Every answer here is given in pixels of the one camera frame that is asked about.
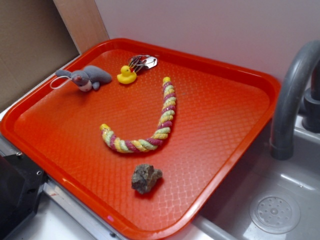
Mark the multicolour braided rope toy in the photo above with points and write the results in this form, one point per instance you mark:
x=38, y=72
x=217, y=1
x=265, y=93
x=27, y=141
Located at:
x=161, y=133

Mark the grey curved faucet spout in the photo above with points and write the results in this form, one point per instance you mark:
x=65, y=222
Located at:
x=300, y=90

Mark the yellow rubber duck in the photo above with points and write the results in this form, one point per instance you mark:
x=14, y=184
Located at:
x=127, y=75

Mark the grey toy sink basin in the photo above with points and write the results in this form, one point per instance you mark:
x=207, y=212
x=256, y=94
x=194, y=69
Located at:
x=267, y=199

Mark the grey plush mouse toy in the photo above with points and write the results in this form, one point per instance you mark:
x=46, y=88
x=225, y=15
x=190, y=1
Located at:
x=87, y=79

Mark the brown grey rock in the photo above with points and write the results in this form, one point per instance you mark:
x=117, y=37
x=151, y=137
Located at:
x=145, y=177

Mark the wooden board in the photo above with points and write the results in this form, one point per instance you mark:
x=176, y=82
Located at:
x=83, y=22

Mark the red plastic tray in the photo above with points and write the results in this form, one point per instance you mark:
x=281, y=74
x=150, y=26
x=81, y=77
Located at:
x=220, y=110

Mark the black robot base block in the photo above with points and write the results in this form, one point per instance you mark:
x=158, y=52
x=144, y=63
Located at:
x=21, y=186

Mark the metal key ring tags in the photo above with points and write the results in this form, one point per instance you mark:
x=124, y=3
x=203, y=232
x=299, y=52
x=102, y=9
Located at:
x=142, y=62

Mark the brown cardboard panel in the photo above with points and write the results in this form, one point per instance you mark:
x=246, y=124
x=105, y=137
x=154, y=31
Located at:
x=34, y=43

